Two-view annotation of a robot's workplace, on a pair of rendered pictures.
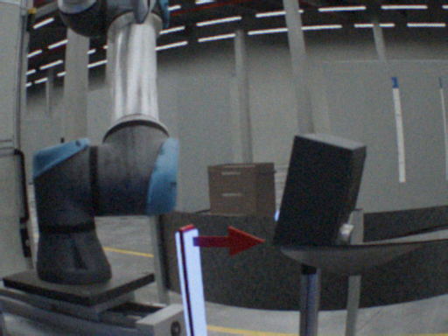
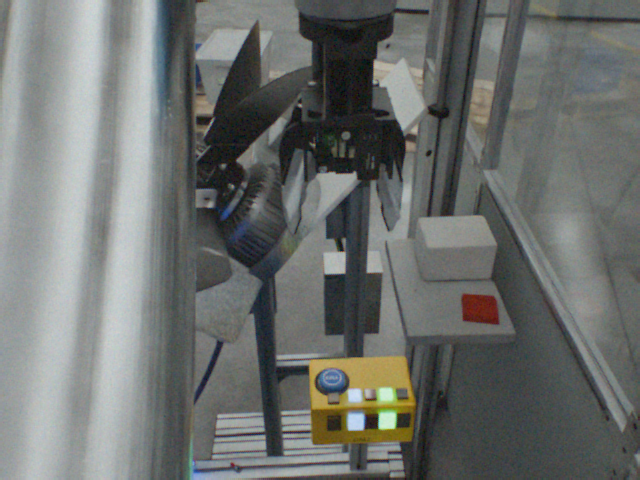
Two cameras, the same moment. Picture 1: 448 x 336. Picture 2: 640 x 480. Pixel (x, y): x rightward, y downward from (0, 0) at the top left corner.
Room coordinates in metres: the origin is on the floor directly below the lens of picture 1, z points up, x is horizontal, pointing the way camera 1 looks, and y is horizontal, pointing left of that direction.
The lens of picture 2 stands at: (0.51, 0.70, 1.81)
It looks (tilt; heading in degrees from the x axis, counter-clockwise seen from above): 36 degrees down; 247
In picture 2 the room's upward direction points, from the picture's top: straight up
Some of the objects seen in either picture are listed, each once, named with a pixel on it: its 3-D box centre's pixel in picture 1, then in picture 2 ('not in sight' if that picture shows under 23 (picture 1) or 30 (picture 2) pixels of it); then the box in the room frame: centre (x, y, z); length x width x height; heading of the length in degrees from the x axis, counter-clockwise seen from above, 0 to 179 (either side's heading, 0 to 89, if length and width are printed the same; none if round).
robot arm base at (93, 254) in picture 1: (68, 248); not in sight; (0.98, 0.27, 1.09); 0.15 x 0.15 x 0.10
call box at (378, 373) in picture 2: not in sight; (359, 402); (0.23, 0.14, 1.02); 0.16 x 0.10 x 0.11; 160
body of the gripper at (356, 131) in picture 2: not in sight; (345, 94); (0.33, 0.29, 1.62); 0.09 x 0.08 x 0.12; 70
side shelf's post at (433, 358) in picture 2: not in sight; (427, 400); (-0.17, -0.22, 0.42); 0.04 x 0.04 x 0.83; 70
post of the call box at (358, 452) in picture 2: not in sight; (358, 440); (0.23, 0.14, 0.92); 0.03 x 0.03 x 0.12; 70
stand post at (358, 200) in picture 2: not in sight; (353, 358); (0.03, -0.31, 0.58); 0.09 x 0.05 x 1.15; 70
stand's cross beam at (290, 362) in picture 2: not in sight; (310, 364); (0.13, -0.35, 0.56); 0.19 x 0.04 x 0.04; 160
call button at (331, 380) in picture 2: not in sight; (332, 380); (0.27, 0.13, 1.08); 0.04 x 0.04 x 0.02
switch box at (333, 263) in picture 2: not in sight; (351, 293); (0.00, -0.40, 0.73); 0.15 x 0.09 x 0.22; 160
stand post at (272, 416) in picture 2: not in sight; (270, 391); (0.24, -0.39, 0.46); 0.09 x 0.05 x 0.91; 70
